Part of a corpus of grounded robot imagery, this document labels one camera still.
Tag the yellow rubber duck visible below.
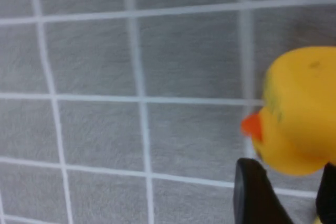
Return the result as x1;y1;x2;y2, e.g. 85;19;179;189
240;46;336;177

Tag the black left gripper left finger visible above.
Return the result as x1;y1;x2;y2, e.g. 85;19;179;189
233;157;296;224

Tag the grey white-grid tablecloth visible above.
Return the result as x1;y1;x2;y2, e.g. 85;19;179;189
0;0;336;224

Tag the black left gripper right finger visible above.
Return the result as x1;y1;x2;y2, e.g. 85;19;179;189
316;163;336;224

